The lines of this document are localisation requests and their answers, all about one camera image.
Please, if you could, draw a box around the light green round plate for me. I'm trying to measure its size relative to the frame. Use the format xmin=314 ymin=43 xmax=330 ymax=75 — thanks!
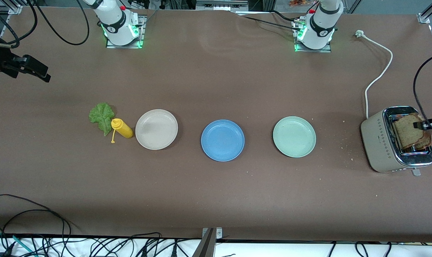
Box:
xmin=272 ymin=116 xmax=317 ymax=158

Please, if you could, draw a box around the yellow squeeze bottle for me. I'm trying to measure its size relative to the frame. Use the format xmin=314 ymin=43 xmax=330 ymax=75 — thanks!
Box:
xmin=111 ymin=118 xmax=134 ymax=144

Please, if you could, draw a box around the silver corner bracket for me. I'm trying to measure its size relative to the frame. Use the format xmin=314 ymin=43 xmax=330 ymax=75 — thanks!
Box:
xmin=203 ymin=227 xmax=223 ymax=239

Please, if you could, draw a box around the beige and chrome toaster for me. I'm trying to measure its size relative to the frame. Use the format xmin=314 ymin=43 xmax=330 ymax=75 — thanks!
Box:
xmin=361 ymin=106 xmax=432 ymax=176

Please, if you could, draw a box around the white power cable with plug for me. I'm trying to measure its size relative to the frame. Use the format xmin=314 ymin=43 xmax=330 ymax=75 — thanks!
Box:
xmin=355 ymin=30 xmax=394 ymax=120

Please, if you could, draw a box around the blue round plate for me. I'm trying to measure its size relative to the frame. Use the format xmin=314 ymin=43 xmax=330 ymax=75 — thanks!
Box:
xmin=201 ymin=119 xmax=245 ymax=162

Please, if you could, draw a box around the green lettuce leaf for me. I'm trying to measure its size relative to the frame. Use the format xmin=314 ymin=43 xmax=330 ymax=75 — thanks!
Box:
xmin=89 ymin=102 xmax=115 ymax=137

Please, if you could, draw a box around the aluminium frame profile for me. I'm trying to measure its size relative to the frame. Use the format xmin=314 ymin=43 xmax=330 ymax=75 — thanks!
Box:
xmin=418 ymin=0 xmax=432 ymax=24
xmin=7 ymin=0 xmax=22 ymax=15

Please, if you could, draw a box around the silver equipment box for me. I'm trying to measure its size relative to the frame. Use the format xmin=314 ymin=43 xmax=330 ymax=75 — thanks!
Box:
xmin=196 ymin=0 xmax=249 ymax=11

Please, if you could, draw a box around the black cable to arm base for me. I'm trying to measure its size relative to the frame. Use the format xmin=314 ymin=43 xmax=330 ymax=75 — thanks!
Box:
xmin=242 ymin=10 xmax=302 ymax=32

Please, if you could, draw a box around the teal cable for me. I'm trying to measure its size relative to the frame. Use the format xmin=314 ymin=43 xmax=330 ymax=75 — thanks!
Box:
xmin=0 ymin=232 xmax=36 ymax=257

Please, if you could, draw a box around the grey aluminium post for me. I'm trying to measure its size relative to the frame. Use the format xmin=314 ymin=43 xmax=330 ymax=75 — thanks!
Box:
xmin=192 ymin=228 xmax=216 ymax=257

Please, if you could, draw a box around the black looped cable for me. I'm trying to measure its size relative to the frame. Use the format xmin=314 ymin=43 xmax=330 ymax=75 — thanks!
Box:
xmin=0 ymin=194 xmax=72 ymax=257

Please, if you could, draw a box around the brown bread slice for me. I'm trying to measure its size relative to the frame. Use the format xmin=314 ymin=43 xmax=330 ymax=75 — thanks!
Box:
xmin=394 ymin=113 xmax=432 ymax=150
xmin=414 ymin=130 xmax=432 ymax=151

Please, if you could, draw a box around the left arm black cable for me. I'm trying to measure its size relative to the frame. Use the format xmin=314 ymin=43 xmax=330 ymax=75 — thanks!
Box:
xmin=412 ymin=52 xmax=432 ymax=138

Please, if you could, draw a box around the beige round plate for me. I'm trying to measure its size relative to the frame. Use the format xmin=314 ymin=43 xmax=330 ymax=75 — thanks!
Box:
xmin=135 ymin=109 xmax=179 ymax=150

